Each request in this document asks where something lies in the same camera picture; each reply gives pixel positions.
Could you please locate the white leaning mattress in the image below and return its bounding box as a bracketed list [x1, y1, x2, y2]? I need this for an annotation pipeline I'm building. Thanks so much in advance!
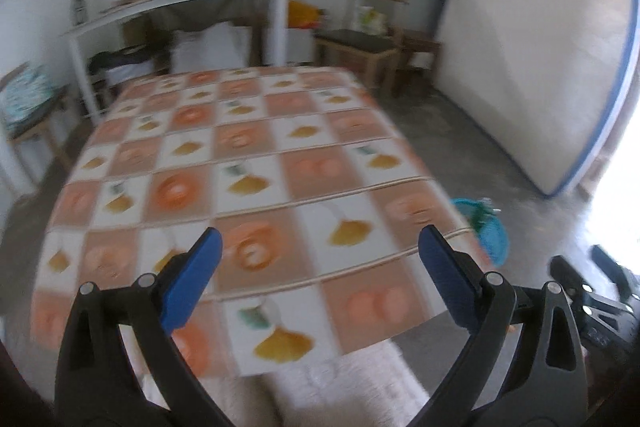
[439, 0, 639, 197]

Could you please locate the white pillow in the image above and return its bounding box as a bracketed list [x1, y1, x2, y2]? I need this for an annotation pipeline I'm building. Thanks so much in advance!
[170, 22, 250, 74]

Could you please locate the white side table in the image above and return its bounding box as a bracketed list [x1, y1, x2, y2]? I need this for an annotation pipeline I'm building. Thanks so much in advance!
[64, 0, 292, 126]

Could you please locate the checkered ginkgo tablecloth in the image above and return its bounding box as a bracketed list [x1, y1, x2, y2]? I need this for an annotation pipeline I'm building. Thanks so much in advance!
[30, 67, 491, 377]

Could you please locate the yellow bag under table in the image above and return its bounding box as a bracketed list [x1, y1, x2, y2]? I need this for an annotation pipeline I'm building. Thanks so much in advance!
[288, 0, 323, 29]

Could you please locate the wooden chair with cushion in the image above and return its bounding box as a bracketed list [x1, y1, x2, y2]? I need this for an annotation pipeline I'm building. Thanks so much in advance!
[1, 62, 72, 187]

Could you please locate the floral blue cushion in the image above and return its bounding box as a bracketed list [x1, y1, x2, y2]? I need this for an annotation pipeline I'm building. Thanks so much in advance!
[1, 65, 55, 131]

